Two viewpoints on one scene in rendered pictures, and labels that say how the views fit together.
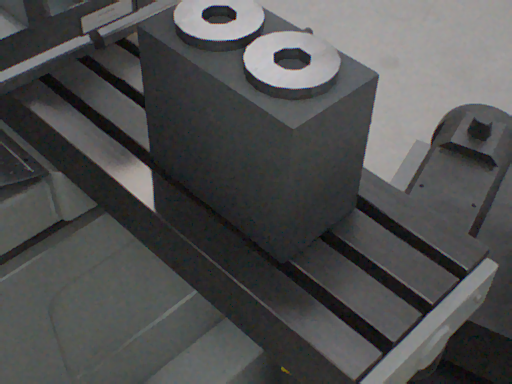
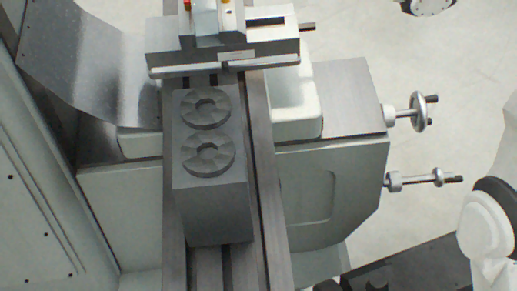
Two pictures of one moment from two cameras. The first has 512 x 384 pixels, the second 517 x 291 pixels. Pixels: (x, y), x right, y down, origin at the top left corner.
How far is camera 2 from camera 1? 0.65 m
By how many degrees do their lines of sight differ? 30
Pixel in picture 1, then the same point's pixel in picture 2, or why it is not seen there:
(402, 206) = (278, 255)
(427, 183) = (437, 249)
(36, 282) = (155, 178)
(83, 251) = not seen: hidden behind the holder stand
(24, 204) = (151, 138)
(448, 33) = not seen: outside the picture
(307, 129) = (184, 192)
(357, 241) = (235, 259)
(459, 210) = (441, 280)
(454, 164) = not seen: hidden behind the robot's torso
